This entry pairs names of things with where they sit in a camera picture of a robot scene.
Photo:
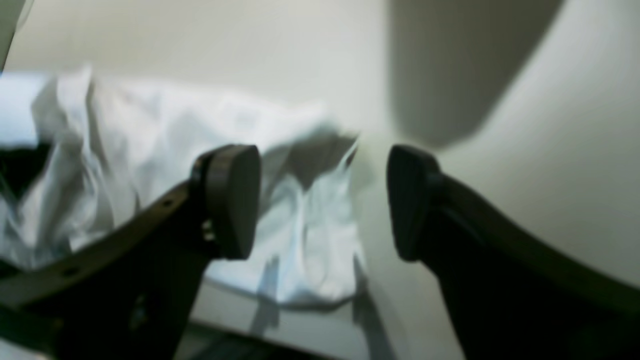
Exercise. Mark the white t-shirt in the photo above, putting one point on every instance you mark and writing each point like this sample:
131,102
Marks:
81,154

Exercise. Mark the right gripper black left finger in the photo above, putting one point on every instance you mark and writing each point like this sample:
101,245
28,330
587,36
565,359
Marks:
129,296

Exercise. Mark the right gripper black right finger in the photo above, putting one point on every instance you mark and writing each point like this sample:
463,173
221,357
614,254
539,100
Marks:
508,295

